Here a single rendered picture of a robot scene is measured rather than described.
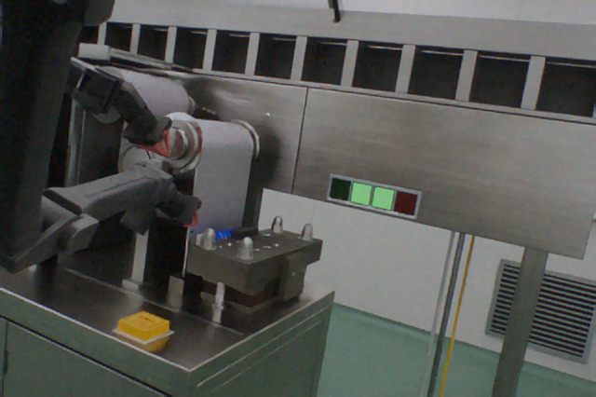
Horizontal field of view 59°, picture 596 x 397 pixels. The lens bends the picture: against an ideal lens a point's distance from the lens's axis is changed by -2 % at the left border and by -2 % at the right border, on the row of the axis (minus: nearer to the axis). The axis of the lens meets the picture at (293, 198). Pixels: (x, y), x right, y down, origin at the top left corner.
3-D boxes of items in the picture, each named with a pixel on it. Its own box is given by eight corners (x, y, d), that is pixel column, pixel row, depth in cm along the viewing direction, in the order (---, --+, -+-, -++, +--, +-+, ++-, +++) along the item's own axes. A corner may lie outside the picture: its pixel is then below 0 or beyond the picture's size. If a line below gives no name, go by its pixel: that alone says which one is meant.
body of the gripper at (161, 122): (160, 144, 113) (143, 121, 108) (125, 140, 118) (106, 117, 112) (174, 122, 116) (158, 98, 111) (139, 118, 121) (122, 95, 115)
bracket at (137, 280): (120, 284, 127) (134, 157, 123) (139, 280, 133) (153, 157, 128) (136, 291, 125) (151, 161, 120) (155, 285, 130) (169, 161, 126)
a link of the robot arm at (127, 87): (114, 102, 104) (135, 84, 106) (98, 89, 108) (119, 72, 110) (130, 125, 110) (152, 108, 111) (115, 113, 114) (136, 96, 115)
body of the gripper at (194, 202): (191, 226, 118) (174, 213, 112) (156, 217, 123) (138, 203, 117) (203, 201, 121) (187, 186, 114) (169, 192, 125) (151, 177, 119)
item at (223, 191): (185, 245, 127) (196, 169, 124) (238, 234, 148) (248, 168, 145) (187, 246, 127) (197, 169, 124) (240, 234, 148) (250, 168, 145)
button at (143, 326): (116, 331, 101) (118, 319, 101) (142, 321, 108) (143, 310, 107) (144, 343, 98) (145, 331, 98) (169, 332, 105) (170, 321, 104)
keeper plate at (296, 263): (277, 299, 131) (283, 256, 129) (295, 291, 140) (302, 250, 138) (286, 302, 130) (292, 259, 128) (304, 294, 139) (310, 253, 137)
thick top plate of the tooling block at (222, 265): (185, 271, 122) (189, 245, 121) (271, 247, 158) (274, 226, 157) (244, 291, 115) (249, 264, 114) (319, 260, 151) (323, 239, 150)
